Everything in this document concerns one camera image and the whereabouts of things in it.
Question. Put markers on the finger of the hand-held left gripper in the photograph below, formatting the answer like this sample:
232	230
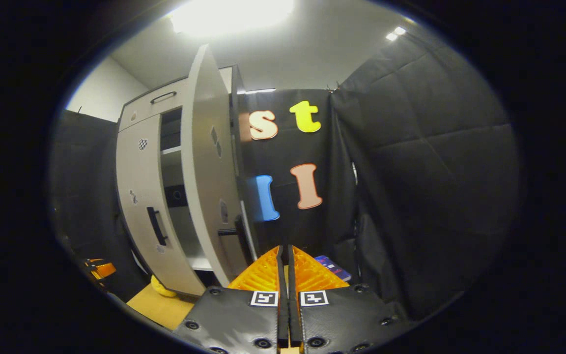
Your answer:
103	270

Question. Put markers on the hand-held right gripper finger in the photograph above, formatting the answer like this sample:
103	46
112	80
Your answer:
294	314
283	314

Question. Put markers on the white cabinet door checkered sticker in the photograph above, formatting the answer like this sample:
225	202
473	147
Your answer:
140	196

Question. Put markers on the white double-door shoe cabinet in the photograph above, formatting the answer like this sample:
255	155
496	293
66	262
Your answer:
170	169

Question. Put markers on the white cabinet door keys sticker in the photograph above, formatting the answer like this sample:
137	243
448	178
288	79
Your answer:
204	172

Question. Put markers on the white cabinet shelf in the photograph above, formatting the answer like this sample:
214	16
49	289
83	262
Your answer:
171	150

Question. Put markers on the blue book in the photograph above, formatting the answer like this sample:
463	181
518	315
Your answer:
332	268

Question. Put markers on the yellow plush toy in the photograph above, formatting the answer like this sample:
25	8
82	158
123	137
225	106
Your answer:
161	290

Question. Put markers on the black backdrop cloth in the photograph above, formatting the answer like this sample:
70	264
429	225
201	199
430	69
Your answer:
435	172

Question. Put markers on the black cloth clip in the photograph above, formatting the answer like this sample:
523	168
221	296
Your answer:
334	87

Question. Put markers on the large ceiling light panel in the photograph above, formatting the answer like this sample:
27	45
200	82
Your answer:
234	17

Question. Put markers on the small ceiling light panel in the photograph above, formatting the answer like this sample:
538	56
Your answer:
395	33

